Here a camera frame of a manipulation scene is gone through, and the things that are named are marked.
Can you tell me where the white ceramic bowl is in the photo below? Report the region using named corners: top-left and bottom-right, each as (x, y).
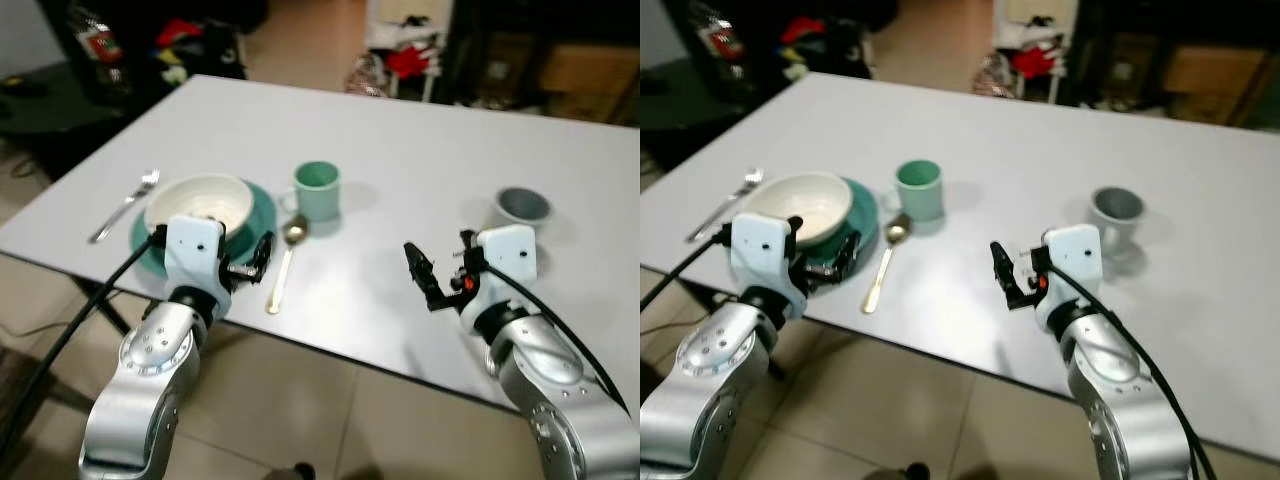
top-left (737, 171), bottom-right (855, 247)
top-left (143, 173), bottom-right (256, 242)

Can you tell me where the teal plate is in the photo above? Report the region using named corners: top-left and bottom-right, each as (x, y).
top-left (800, 177), bottom-right (880, 271)
top-left (129, 180), bottom-right (279, 282)

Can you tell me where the gold spoon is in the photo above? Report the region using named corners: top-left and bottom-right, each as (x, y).
top-left (862, 212), bottom-right (914, 315)
top-left (265, 214), bottom-right (310, 316)

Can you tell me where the silver fork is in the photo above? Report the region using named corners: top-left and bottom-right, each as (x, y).
top-left (684, 167), bottom-right (765, 244)
top-left (87, 169), bottom-right (162, 246)

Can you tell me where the green mug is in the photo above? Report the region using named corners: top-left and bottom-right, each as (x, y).
top-left (879, 158), bottom-right (945, 224)
top-left (279, 160), bottom-right (342, 224)

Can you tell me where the grey mug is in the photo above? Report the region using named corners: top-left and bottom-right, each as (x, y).
top-left (492, 186), bottom-right (553, 233)
top-left (1087, 186), bottom-right (1148, 253)

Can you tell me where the black table leg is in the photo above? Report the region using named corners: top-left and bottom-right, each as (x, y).
top-left (72, 278), bottom-right (133, 338)

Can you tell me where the black desk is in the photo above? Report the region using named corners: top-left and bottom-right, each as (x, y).
top-left (0, 62), bottom-right (126, 146)
top-left (640, 55), bottom-right (766, 156)

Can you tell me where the red cloth on shelf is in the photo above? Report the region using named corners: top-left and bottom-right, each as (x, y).
top-left (782, 16), bottom-right (828, 45)
top-left (157, 17), bottom-right (203, 47)

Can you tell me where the red glove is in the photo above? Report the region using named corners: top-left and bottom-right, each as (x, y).
top-left (1011, 44), bottom-right (1062, 80)
top-left (387, 44), bottom-right (434, 80)

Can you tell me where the black shelf unit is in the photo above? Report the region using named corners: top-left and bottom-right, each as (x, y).
top-left (662, 0), bottom-right (901, 83)
top-left (38, 0), bottom-right (269, 86)

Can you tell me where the red and white packet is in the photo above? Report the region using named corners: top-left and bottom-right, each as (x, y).
top-left (74, 8), bottom-right (123, 63)
top-left (698, 12), bottom-right (747, 63)

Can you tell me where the dark cabinet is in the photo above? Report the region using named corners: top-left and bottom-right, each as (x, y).
top-left (438, 0), bottom-right (641, 123)
top-left (1058, 0), bottom-right (1280, 129)

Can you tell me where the brown cardboard box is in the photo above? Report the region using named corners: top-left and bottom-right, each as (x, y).
top-left (1160, 44), bottom-right (1273, 98)
top-left (538, 44), bottom-right (641, 98)

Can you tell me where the white rack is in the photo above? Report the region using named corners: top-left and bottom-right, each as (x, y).
top-left (988, 0), bottom-right (1083, 103)
top-left (362, 0), bottom-right (453, 103)

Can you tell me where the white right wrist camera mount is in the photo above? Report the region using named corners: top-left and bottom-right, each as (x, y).
top-left (462, 224), bottom-right (540, 321)
top-left (1033, 224), bottom-right (1104, 323)

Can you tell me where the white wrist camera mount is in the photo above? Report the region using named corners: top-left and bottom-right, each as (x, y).
top-left (462, 224), bottom-right (540, 321)
top-left (162, 214), bottom-right (230, 297)
top-left (1033, 224), bottom-right (1104, 323)
top-left (729, 211), bottom-right (807, 303)

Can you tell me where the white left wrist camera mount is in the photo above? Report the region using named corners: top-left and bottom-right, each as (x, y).
top-left (729, 211), bottom-right (807, 303)
top-left (162, 214), bottom-right (230, 297)

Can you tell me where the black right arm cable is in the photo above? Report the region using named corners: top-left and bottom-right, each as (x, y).
top-left (1048, 266), bottom-right (1218, 480)
top-left (486, 263), bottom-right (634, 418)

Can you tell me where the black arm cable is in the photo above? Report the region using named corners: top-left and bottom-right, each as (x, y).
top-left (640, 226), bottom-right (737, 313)
top-left (0, 226), bottom-right (167, 463)
top-left (486, 263), bottom-right (634, 418)
top-left (1048, 266), bottom-right (1218, 480)

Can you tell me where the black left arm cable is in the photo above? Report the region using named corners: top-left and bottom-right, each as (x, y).
top-left (0, 226), bottom-right (167, 463)
top-left (640, 226), bottom-right (737, 313)

